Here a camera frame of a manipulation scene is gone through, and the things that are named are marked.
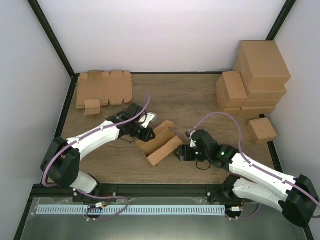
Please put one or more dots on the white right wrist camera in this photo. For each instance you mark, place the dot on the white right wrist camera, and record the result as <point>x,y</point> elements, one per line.
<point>192,137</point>

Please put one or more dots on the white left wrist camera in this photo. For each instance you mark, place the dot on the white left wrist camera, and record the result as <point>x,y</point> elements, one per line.
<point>147,119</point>

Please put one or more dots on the medium folded cardboard box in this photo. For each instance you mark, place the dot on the medium folded cardboard box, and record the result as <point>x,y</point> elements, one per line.
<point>230,90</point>

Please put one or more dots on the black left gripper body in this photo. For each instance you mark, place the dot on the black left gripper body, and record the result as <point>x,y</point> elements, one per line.
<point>143,136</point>

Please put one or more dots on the small loose cardboard flap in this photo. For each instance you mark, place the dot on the small loose cardboard flap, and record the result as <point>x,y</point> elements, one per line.
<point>92,107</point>

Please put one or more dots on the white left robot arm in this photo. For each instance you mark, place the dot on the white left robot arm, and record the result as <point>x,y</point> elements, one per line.
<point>61,164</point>

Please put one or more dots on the black frame post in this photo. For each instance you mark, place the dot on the black frame post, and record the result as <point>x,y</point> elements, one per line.
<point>280,20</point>
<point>42,19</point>

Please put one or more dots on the light blue slotted cable duct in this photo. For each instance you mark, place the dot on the light blue slotted cable duct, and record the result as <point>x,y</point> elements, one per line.
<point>133,210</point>

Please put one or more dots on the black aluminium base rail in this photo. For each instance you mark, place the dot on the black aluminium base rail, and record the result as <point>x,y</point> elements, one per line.
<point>213,193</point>

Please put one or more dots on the large top cardboard box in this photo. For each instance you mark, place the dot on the large top cardboard box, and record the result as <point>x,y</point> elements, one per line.
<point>261,63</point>

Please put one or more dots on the small single cardboard box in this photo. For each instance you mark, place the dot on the small single cardboard box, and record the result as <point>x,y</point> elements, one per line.
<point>261,130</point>

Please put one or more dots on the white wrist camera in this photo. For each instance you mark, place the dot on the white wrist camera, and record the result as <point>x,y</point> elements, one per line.
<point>192,137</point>
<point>147,119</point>

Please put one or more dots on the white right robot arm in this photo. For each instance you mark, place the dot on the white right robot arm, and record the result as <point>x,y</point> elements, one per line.
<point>295,197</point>

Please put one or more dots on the black frame post left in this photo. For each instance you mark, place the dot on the black frame post left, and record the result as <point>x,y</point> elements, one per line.
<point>42,19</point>

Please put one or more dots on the stack of flat cardboard blanks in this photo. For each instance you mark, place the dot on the stack of flat cardboard blanks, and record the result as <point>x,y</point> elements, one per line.
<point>109,87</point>

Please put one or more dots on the brown cardboard box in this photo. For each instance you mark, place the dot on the brown cardboard box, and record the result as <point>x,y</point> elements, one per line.
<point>165,143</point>

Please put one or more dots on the black frame post right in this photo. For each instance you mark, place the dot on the black frame post right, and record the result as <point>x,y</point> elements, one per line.
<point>280,20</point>

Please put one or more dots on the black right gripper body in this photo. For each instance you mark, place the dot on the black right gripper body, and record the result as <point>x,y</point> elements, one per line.
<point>188,156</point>

